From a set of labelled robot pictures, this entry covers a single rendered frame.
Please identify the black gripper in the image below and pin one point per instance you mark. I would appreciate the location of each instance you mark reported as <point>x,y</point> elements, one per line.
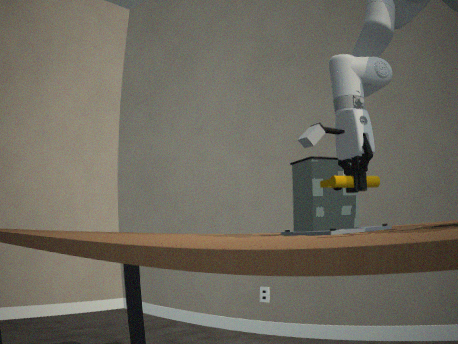
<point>352,142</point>

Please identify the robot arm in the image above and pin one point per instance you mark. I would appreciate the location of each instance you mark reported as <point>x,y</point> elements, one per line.
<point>350,74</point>

